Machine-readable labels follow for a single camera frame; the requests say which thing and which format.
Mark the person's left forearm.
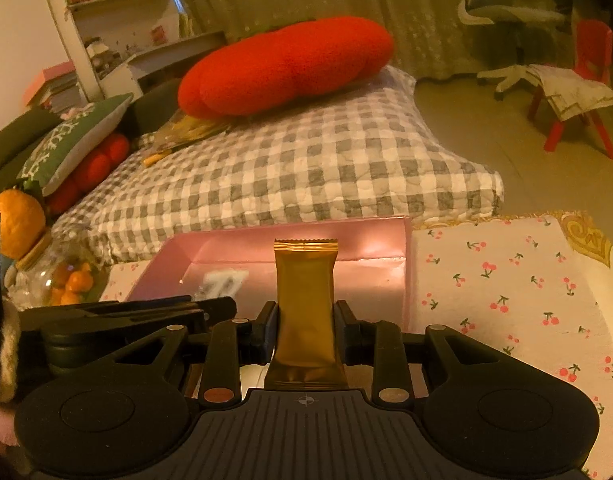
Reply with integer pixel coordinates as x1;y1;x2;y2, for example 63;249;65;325
0;302;24;448

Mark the dark desk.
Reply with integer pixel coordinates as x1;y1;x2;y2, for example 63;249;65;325
549;0;613;32

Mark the long white clear packet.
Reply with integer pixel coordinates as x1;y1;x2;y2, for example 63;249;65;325
196;270;250;302

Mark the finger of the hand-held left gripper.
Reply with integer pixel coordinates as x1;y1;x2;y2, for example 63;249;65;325
17;296;237;322
18;311;207;335

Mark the large red plush cushion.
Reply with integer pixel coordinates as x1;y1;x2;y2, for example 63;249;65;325
178;16;395;119

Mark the large orange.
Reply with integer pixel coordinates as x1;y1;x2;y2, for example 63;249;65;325
0;187;48;261

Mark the small red plush cushion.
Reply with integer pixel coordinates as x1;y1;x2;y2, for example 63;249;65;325
46;132;132;214

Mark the yellow plastic bag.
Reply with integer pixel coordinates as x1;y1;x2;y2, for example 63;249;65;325
144;110;233;167

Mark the crumpled cloth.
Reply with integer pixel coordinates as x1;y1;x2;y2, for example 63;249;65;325
526;62;613;122

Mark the pink topped book stack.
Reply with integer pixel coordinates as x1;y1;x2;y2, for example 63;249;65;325
24;60;80;114

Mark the dark green sofa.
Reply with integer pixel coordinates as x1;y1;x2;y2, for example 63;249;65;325
0;79;183;196

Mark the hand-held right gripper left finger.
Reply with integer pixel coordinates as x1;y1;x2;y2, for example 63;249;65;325
111;301;280;407

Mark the gold foil snack packet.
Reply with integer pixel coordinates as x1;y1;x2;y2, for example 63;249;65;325
264;237;348;391

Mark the pile of small oranges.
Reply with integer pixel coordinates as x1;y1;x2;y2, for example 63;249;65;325
51;260;95;306

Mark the pink cardboard box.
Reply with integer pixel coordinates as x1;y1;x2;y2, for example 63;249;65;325
100;216;413;342

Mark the white bookshelf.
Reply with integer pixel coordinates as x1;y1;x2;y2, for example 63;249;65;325
36;0;228;107

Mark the green white patterned cushion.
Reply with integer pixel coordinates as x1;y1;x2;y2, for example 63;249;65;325
16;92;135;197

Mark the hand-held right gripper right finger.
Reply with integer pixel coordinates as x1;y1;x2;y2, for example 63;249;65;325
335;300;503;406

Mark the white office chair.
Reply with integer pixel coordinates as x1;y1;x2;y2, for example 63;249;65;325
449;0;568;101

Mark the cherry print cloth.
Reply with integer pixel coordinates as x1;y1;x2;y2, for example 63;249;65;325
100;215;613;480

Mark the glass jar wooden lid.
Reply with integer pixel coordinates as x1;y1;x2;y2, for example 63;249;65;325
6;230;110;311

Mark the grey checked pillow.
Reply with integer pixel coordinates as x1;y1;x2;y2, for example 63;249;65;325
51;65;505;264

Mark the red plastic chair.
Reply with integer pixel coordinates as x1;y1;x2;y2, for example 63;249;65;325
529;19;613;161

